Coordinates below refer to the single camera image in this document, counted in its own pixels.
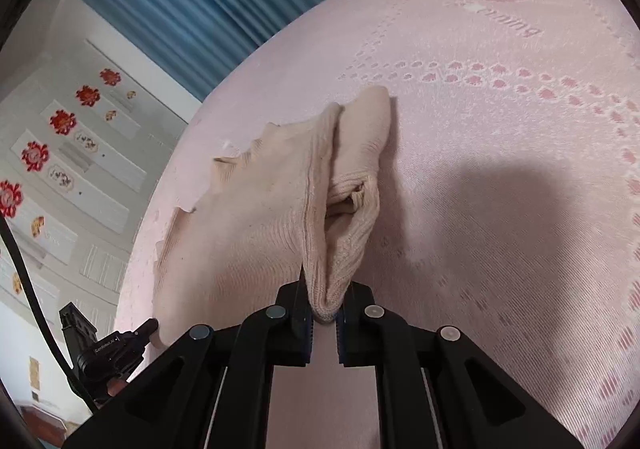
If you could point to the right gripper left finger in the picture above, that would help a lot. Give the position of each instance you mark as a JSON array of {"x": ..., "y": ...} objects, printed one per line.
[{"x": 210, "y": 388}]

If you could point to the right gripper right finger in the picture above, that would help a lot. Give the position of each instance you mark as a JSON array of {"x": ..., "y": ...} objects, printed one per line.
[{"x": 438, "y": 389}]

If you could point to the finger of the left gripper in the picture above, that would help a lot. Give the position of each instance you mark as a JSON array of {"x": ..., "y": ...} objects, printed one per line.
[{"x": 144, "y": 333}]

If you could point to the beige knit sweater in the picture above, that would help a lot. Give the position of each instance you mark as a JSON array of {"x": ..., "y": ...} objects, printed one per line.
[{"x": 299, "y": 204}]

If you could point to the white wardrobe with red decals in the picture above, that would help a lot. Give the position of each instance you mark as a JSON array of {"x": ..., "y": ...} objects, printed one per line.
[{"x": 83, "y": 146}]

